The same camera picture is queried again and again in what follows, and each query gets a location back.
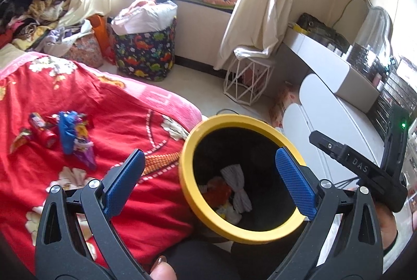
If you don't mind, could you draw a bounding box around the white wire side table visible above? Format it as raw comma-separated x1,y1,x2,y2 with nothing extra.
223,47,276,106

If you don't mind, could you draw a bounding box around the dark drawer organizer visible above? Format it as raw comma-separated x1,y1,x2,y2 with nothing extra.
368,55,417,144

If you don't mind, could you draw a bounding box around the white plastic liner bag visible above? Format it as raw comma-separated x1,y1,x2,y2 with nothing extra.
111,1,178,34

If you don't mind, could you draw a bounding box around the orange plastic bag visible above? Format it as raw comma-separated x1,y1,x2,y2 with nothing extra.
205,177,233,207

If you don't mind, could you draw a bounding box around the white chair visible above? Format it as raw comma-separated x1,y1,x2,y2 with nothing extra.
282,73,385,183

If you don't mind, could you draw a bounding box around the dinosaur print laundry basket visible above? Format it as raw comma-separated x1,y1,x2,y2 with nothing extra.
111,17,178,82

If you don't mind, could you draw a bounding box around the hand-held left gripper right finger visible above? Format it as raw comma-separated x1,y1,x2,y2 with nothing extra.
275,146,384,280

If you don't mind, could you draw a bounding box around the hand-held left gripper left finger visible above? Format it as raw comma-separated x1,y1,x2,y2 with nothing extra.
35,148,152,280

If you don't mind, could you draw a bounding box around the white vanity desk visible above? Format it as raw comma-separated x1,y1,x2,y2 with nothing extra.
282,27,388,114

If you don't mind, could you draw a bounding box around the white plastic bag bundle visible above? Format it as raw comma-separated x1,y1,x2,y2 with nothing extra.
220,164,253,214

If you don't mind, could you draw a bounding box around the gold foil wrapper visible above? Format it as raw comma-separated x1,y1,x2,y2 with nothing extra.
9,127,33,154

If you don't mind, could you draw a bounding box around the blue wrapper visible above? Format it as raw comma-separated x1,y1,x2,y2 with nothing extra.
57,111,88,155

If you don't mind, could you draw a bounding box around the person's right hand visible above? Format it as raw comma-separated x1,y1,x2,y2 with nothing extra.
375,202,398,251

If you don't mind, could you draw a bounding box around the floral fabric bag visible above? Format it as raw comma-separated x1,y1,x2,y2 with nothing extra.
63,32,105,69

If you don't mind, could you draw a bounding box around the red candy tube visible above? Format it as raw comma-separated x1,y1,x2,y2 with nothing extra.
29,113,57,148

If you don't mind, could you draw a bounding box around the wavy-framed mirror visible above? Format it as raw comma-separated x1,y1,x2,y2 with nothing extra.
339,0,395,62

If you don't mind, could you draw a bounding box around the clear acrylic organizer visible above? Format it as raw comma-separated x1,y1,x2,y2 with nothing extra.
345,44,391,85

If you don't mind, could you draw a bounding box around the black handbag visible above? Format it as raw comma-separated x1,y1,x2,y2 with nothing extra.
298,13,349,47

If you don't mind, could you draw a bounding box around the pink orange cloth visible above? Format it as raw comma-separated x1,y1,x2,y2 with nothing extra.
119,0,157,15

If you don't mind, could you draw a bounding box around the person's left hand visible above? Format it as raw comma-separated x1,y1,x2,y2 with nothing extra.
150,255,178,280

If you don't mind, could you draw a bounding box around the yellow snack wrapper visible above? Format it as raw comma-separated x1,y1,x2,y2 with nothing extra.
215,203,242,223

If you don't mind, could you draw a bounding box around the lavender clothes heap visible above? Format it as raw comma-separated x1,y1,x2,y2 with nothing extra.
42,19,93,56

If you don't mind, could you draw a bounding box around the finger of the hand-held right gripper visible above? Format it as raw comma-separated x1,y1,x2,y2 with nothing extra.
309,131,349,160

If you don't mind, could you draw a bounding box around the red floral blanket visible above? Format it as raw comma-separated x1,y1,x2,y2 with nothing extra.
0,51,204,274

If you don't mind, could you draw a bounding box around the yellow-rimmed black trash bin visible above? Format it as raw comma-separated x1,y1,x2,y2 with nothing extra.
179,114,307,245

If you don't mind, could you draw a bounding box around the person's black trouser leg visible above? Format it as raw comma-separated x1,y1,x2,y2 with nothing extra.
169,234,294,280

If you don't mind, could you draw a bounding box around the beige bed sheet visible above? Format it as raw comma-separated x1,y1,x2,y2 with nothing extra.
0,45,27,72

